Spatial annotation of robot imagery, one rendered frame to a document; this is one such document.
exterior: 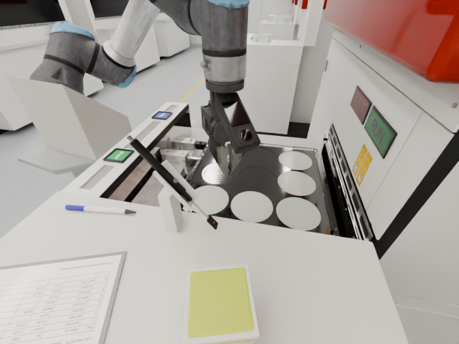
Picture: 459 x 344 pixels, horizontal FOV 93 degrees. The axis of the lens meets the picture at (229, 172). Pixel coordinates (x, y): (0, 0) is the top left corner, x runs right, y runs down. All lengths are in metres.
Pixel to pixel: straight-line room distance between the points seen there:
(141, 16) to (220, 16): 0.54
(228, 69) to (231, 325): 0.35
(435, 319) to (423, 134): 0.44
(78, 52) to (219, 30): 0.67
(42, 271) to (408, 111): 0.59
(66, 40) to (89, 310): 0.82
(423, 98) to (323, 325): 0.32
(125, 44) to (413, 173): 0.88
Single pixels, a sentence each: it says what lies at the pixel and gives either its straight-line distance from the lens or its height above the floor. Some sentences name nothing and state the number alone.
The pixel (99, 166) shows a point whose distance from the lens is 0.63.
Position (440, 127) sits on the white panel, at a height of 1.17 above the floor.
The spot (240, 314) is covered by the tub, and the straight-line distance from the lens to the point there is 0.27.
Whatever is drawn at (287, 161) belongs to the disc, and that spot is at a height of 0.90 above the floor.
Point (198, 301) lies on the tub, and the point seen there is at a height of 1.03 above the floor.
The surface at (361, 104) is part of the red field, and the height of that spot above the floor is 1.10.
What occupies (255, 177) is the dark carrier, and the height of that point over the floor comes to 0.90.
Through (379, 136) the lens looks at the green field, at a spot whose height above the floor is 1.10.
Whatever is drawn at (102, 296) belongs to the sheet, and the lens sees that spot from 0.38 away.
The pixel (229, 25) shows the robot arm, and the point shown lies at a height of 1.26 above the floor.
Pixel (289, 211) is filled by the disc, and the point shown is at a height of 0.90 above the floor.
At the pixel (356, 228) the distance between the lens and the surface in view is 0.50.
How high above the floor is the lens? 1.29
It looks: 38 degrees down
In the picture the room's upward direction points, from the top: straight up
